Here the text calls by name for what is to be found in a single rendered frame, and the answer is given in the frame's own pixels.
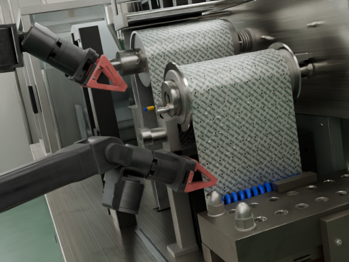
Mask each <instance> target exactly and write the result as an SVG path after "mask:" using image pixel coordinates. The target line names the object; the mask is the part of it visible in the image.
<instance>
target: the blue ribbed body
mask: <svg viewBox="0 0 349 262"><path fill-rule="evenodd" d="M272 182H274V180H272V181H271V182H270V184H269V183H268V182H265V183H264V186H263V185H261V184H259V185H258V186H257V188H256V187H255V186H252V187H251V190H250V189H249V188H246V189H245V190H244V192H243V191H242V190H239V191H238V193H237V194H238V196H237V194H236V192H232V193H231V197H230V196H229V194H225V196H224V199H223V197H221V198H222V201H223V202H224V205H227V204H230V203H233V202H237V201H240V200H243V199H247V198H250V197H253V196H256V195H260V194H263V193H266V192H270V191H273V189H272Z"/></svg>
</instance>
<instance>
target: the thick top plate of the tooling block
mask: <svg viewBox="0 0 349 262"><path fill-rule="evenodd" d="M346 170H347V168H346V169H342V170H340V171H336V172H333V173H330V174H326V175H323V176H319V177H317V181H316V182H313V183H310V184H307V185H303V186H300V187H297V188H294V189H290V190H287V191H284V192H280V193H278V192H276V191H270V192H266V193H263V194H260V195H256V196H253V197H250V198H247V199H243V200H240V201H237V202H233V203H230V204H227V205H225V206H224V208H225V210H226V214H225V215H223V216H220V217H210V216H208V214H207V213H208V211H204V212H200V213H197V217H198V222H199V228H200V235H201V239H202V242H203V243H204V244H205V245H207V246H208V247H209V248H210V249H211V250H213V251H214V252H215V253H216V254H217V255H218V256H220V257H221V258H222V259H223V260H224V261H225V262H275V261H278V260H280V259H283V258H286V257H289V256H292V255H294V254H297V253H300V252H303V251H306V250H309V249H311V248H314V247H317V246H320V245H322V244H323V242H322V237H321V229H320V220H319V219H320V218H322V217H325V216H328V215H331V214H334V213H337V212H340V211H343V210H346V209H349V173H347V172H346ZM240 202H245V203H247V204H248V205H249V206H250V208H251V213H253V219H254V223H256V225H257V226H256V228H255V229H253V230H251V231H245V232H242V231H237V230H236V229H235V226H236V220H235V216H236V206H237V205H238V204H239V203H240Z"/></svg>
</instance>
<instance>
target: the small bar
mask: <svg viewBox="0 0 349 262"><path fill-rule="evenodd" d="M316 181H317V174H316V173H314V172H310V171H309V172H305V173H301V174H298V175H294V176H291V177H288V178H284V179H281V180H278V181H274V182H272V189H273V191H276V192H278V193H280V192H284V191H287V190H290V189H294V188H297V187H300V186H303V185H307V184H310V183H313V182H316Z"/></svg>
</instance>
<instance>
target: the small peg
mask: <svg viewBox="0 0 349 262"><path fill-rule="evenodd" d="M169 111H170V110H169V107H168V106H165V107H160V108H156V109H155V112H156V114H157V115H159V114H163V113H168V112H169Z"/></svg>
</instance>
